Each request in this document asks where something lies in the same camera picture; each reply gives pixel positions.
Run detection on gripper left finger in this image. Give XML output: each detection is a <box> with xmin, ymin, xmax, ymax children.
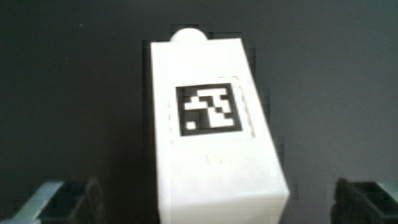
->
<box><xmin>11</xmin><ymin>178</ymin><xmax>107</xmax><ymax>224</ymax></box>

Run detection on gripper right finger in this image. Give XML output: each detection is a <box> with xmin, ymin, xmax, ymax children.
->
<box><xmin>331</xmin><ymin>178</ymin><xmax>398</xmax><ymax>224</ymax></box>

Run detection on white stool leg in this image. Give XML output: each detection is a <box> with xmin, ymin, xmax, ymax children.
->
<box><xmin>150</xmin><ymin>28</ymin><xmax>290</xmax><ymax>224</ymax></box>

